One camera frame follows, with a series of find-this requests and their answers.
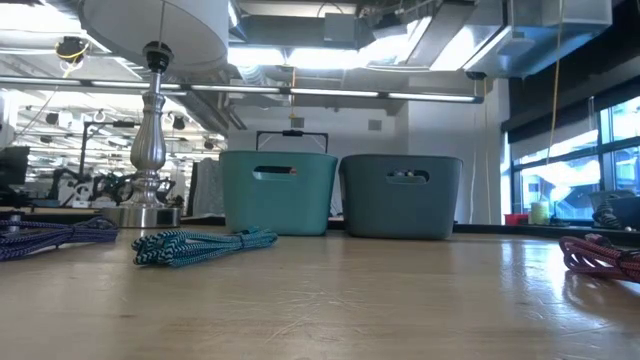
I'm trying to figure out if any teal braided cable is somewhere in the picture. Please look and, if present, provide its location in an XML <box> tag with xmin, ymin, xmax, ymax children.
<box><xmin>131</xmin><ymin>227</ymin><xmax>279</xmax><ymax>269</ymax></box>

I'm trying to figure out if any purple braided cable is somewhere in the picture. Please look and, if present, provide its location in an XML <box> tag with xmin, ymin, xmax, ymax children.
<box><xmin>0</xmin><ymin>215</ymin><xmax>120</xmax><ymax>262</ymax></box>

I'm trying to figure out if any magenta braided cable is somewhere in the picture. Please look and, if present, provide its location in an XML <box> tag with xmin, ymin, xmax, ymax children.
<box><xmin>558</xmin><ymin>233</ymin><xmax>640</xmax><ymax>284</ymax></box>

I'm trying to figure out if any teal plastic bin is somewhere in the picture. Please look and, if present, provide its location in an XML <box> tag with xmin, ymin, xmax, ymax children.
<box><xmin>218</xmin><ymin>149</ymin><xmax>340</xmax><ymax>237</ymax></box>

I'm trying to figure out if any blue-grey plastic bin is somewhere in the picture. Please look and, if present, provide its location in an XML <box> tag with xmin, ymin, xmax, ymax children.
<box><xmin>338</xmin><ymin>153</ymin><xmax>464</xmax><ymax>240</ymax></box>

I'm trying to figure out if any white draped cloth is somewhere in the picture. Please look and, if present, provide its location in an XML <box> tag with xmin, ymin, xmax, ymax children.
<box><xmin>191</xmin><ymin>158</ymin><xmax>226</xmax><ymax>219</ymax></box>

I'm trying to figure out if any long ceiling light strip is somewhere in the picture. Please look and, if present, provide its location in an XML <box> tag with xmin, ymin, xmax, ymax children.
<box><xmin>0</xmin><ymin>74</ymin><xmax>484</xmax><ymax>104</ymax></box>

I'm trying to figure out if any silver lamp base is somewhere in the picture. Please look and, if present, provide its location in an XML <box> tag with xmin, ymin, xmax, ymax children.
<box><xmin>101</xmin><ymin>40</ymin><xmax>182</xmax><ymax>229</ymax></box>

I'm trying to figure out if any pale green cup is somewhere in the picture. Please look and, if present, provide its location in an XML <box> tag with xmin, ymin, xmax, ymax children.
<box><xmin>530</xmin><ymin>201</ymin><xmax>550</xmax><ymax>226</ymax></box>

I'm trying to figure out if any white lamp shade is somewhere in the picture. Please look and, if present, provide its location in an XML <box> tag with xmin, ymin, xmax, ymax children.
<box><xmin>77</xmin><ymin>0</ymin><xmax>230</xmax><ymax>76</ymax></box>

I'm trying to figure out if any large window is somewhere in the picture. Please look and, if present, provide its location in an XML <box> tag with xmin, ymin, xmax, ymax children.
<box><xmin>509</xmin><ymin>95</ymin><xmax>640</xmax><ymax>222</ymax></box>

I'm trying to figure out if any black yellow ceiling fixture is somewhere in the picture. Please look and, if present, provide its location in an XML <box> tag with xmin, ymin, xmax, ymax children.
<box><xmin>54</xmin><ymin>35</ymin><xmax>91</xmax><ymax>66</ymax></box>

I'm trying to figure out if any dark monitor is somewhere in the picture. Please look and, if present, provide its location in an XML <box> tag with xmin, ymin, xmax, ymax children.
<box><xmin>0</xmin><ymin>145</ymin><xmax>30</xmax><ymax>187</ymax></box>

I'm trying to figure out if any black stand frame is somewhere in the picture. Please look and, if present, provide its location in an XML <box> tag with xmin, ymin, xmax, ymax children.
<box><xmin>255</xmin><ymin>129</ymin><xmax>330</xmax><ymax>154</ymax></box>

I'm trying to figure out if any black aluminium table frame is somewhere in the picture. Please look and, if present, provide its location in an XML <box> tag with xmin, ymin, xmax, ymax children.
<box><xmin>0</xmin><ymin>205</ymin><xmax>640</xmax><ymax>247</ymax></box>

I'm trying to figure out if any yellow hanging cord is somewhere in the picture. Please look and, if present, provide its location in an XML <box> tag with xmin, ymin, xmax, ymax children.
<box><xmin>543</xmin><ymin>0</ymin><xmax>564</xmax><ymax>166</ymax></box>

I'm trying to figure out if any silver ventilation duct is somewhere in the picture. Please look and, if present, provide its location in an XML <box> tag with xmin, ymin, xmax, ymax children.
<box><xmin>462</xmin><ymin>0</ymin><xmax>614</xmax><ymax>80</ymax></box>

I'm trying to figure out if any black white striped cable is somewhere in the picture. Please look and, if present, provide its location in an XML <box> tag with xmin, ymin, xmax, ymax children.
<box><xmin>592</xmin><ymin>198</ymin><xmax>624</xmax><ymax>230</ymax></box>

